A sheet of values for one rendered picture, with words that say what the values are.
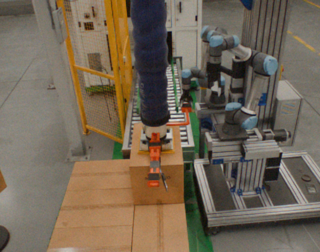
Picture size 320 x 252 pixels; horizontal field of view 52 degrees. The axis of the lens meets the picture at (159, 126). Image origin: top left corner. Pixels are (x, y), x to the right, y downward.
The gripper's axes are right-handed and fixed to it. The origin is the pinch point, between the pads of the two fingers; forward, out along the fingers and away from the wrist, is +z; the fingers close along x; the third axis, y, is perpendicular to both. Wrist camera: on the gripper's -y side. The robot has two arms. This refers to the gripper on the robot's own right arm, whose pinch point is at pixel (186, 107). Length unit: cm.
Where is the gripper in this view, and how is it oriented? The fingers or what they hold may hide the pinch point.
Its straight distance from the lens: 283.1
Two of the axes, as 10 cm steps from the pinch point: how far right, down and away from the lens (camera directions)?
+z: 0.5, 8.4, 5.4
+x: 10.0, -0.4, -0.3
